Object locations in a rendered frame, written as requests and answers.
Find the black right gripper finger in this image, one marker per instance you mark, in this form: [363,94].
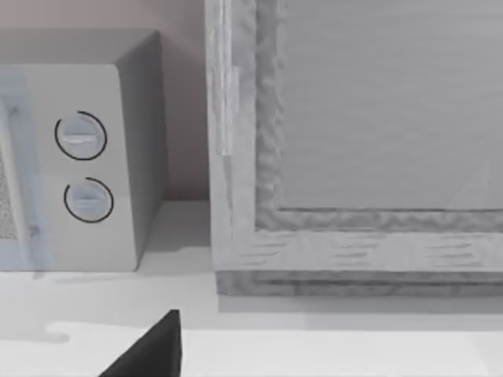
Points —
[157,349]

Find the smaller microwave knob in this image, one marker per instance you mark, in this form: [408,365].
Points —
[89,200]

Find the pale microwave oven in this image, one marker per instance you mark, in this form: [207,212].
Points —
[94,157]

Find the larger microwave knob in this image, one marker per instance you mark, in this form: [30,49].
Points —
[80,135]

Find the grey cabinet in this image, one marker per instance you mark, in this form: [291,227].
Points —
[353,157]

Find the grey cabinet door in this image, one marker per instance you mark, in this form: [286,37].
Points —
[373,129]

